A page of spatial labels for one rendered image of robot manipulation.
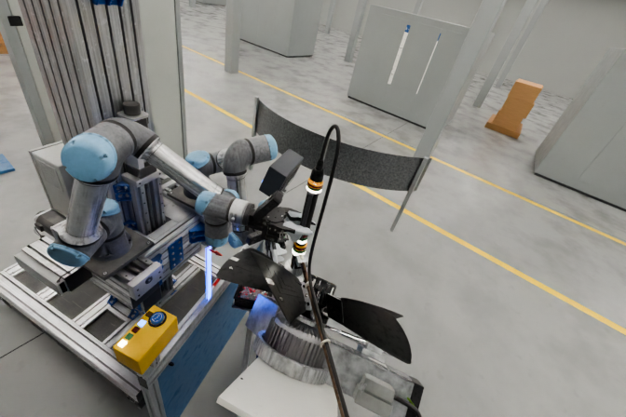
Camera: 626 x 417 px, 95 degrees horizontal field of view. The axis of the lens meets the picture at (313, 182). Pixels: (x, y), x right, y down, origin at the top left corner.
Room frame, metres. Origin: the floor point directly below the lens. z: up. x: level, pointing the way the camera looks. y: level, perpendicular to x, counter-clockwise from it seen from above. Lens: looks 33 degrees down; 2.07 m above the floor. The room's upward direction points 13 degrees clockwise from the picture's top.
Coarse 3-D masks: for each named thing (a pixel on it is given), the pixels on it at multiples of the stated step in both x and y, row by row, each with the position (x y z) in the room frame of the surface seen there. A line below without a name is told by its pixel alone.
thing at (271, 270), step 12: (252, 252) 0.54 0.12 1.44; (264, 264) 0.52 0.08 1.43; (276, 264) 0.57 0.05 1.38; (264, 276) 0.47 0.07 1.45; (276, 276) 0.51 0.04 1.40; (288, 276) 0.56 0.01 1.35; (276, 288) 0.46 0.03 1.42; (288, 288) 0.51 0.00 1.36; (300, 288) 0.58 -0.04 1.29; (276, 300) 0.42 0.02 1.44; (288, 300) 0.47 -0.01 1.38; (300, 300) 0.53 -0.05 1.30; (288, 312) 0.42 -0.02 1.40; (300, 312) 0.49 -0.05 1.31
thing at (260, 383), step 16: (256, 368) 0.37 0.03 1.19; (272, 368) 0.40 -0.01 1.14; (240, 384) 0.28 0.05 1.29; (256, 384) 0.30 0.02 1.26; (272, 384) 0.32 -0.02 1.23; (288, 384) 0.35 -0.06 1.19; (304, 384) 0.37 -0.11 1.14; (224, 400) 0.22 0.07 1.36; (240, 400) 0.24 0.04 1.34; (256, 400) 0.25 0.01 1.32; (272, 400) 0.27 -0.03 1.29; (288, 400) 0.29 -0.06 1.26; (304, 400) 0.31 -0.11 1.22; (320, 400) 0.33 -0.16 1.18; (336, 400) 0.36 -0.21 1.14; (240, 416) 0.21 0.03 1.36; (256, 416) 0.21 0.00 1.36; (272, 416) 0.23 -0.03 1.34; (288, 416) 0.24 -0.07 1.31; (304, 416) 0.26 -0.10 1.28; (320, 416) 0.27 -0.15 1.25; (336, 416) 0.29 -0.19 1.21
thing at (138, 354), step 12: (144, 324) 0.47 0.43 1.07; (168, 324) 0.48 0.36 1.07; (144, 336) 0.43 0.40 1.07; (156, 336) 0.44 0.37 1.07; (168, 336) 0.47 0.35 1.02; (120, 348) 0.38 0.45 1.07; (132, 348) 0.39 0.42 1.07; (144, 348) 0.40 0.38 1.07; (156, 348) 0.42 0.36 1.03; (120, 360) 0.38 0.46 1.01; (132, 360) 0.36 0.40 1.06; (144, 360) 0.38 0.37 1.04
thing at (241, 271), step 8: (232, 256) 0.74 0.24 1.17; (240, 256) 0.74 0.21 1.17; (248, 256) 0.75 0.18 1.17; (224, 264) 0.68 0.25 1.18; (232, 264) 0.69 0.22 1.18; (240, 264) 0.70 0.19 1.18; (248, 264) 0.70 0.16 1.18; (256, 264) 0.71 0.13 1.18; (280, 264) 0.73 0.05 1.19; (224, 272) 0.64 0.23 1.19; (232, 272) 0.65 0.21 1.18; (240, 272) 0.66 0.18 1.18; (248, 272) 0.67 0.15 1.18; (256, 272) 0.68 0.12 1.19; (232, 280) 0.62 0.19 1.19; (240, 280) 0.63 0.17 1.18; (248, 280) 0.63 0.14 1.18; (256, 280) 0.64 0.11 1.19; (264, 280) 0.65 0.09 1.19; (256, 288) 0.61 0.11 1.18; (264, 288) 0.62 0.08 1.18
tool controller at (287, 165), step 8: (288, 152) 1.50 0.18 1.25; (280, 160) 1.39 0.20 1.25; (288, 160) 1.42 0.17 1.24; (296, 160) 1.46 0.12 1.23; (272, 168) 1.29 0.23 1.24; (280, 168) 1.32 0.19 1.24; (288, 168) 1.35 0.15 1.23; (296, 168) 1.44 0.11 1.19; (272, 176) 1.29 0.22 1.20; (280, 176) 1.28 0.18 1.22; (288, 176) 1.31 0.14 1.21; (264, 184) 1.30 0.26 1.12; (272, 184) 1.29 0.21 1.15; (280, 184) 1.28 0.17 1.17; (264, 192) 1.30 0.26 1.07; (272, 192) 1.29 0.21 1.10; (280, 192) 1.32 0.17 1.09
